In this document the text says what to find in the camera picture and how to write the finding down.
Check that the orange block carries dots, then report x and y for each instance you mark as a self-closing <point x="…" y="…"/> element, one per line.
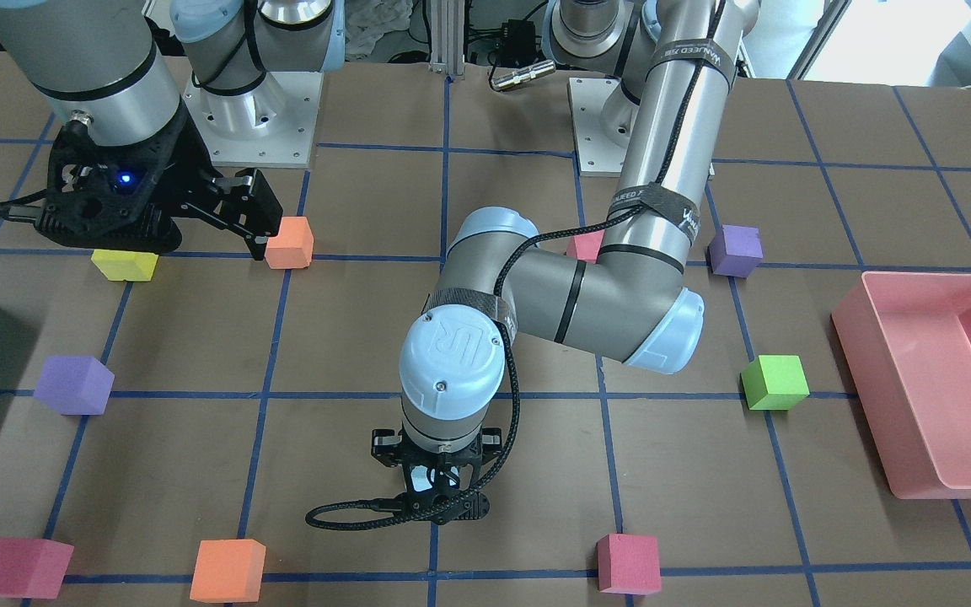
<point x="293" y="245"/>
<point x="228" y="571"/>

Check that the yellow foam block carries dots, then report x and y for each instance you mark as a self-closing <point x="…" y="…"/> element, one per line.
<point x="122" y="266"/>

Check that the purple block centre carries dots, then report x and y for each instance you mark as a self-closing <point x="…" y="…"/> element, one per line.
<point x="74" y="385"/>

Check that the purple block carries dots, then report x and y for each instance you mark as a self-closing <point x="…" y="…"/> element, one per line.
<point x="74" y="385"/>
<point x="735" y="251"/>

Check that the green foam block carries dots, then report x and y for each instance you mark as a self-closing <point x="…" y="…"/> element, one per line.
<point x="774" y="383"/>

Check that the purple block far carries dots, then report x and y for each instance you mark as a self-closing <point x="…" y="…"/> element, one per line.
<point x="735" y="251"/>

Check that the pink block near tray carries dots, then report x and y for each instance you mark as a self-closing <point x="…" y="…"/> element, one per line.
<point x="32" y="568"/>

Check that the pink plastic tray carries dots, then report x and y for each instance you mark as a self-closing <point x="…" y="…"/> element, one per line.
<point x="907" y="339"/>

